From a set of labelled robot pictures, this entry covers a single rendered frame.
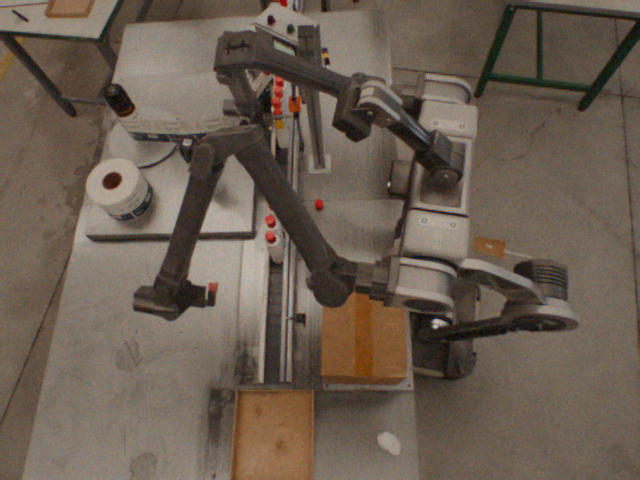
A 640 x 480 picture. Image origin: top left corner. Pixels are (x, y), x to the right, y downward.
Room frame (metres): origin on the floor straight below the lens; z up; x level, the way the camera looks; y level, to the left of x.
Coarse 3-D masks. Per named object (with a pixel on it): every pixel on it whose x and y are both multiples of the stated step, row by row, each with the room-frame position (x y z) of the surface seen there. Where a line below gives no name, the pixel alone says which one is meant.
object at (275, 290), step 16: (288, 240) 0.66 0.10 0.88; (288, 256) 0.60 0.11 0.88; (272, 272) 0.54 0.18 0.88; (288, 272) 0.53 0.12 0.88; (272, 288) 0.48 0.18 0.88; (288, 288) 0.47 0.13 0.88; (272, 304) 0.43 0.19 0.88; (272, 320) 0.37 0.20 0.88; (272, 336) 0.31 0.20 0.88; (272, 352) 0.26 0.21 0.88; (272, 368) 0.21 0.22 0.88
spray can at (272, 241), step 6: (270, 234) 0.60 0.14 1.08; (276, 234) 0.62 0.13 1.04; (270, 240) 0.58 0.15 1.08; (276, 240) 0.59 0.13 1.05; (270, 246) 0.58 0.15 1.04; (276, 246) 0.58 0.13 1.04; (270, 252) 0.58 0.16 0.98; (276, 252) 0.57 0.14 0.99; (282, 252) 0.58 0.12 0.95; (276, 258) 0.57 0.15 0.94; (282, 258) 0.58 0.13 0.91
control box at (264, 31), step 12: (264, 12) 1.12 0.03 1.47; (276, 12) 1.11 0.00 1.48; (288, 12) 1.11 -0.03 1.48; (264, 24) 1.07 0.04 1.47; (276, 24) 1.07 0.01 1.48; (300, 24) 1.05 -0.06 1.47; (264, 36) 1.06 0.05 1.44; (276, 36) 1.03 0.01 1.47; (288, 36) 1.01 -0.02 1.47; (300, 84) 0.99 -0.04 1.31
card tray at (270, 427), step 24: (240, 408) 0.10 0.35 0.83; (264, 408) 0.09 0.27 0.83; (288, 408) 0.08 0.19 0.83; (312, 408) 0.06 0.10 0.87; (240, 432) 0.03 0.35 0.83; (264, 432) 0.01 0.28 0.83; (288, 432) 0.00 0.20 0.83; (312, 432) -0.01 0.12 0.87; (240, 456) -0.05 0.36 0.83; (264, 456) -0.06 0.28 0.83; (288, 456) -0.07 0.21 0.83; (312, 456) -0.08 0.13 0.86
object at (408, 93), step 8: (392, 88) 0.76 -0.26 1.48; (400, 88) 0.76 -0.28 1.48; (408, 88) 0.75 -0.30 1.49; (416, 88) 0.73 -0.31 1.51; (400, 96) 0.74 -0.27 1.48; (408, 96) 0.72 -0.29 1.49; (416, 96) 0.70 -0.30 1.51; (408, 104) 0.71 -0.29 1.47; (416, 104) 0.69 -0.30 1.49; (408, 112) 0.70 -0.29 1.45; (416, 112) 0.69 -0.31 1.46
